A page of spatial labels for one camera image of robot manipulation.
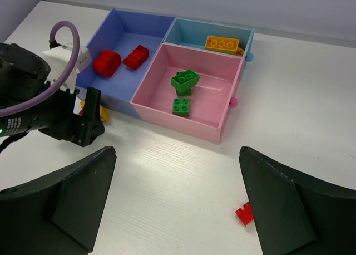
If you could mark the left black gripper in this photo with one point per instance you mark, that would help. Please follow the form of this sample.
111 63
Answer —
55 117

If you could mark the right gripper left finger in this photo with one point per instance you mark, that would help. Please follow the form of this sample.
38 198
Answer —
60 212

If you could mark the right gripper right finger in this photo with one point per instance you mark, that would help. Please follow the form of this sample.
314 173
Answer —
296 213

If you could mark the red yellow green lego assembly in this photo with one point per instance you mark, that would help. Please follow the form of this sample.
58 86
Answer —
244 214

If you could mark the red round printed lego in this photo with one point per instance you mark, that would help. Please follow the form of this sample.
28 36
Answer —
106 63

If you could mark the red lego brick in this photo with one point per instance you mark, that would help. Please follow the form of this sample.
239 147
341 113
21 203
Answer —
136 58

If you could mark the small green lego brick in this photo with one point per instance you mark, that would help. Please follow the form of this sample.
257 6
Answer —
181 107

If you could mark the yellow lego brick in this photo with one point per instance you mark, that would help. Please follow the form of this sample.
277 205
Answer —
222 44

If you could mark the yellow printed round lego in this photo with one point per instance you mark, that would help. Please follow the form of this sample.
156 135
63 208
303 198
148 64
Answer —
240 51

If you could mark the large blue container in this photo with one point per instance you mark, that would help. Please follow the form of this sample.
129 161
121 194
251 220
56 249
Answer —
121 32

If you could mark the teal container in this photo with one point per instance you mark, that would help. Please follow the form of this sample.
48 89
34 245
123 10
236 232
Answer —
184 47

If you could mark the pink container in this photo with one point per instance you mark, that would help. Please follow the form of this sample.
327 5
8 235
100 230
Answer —
205 112

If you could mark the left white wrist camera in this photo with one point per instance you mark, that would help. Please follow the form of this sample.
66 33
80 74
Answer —
58 58

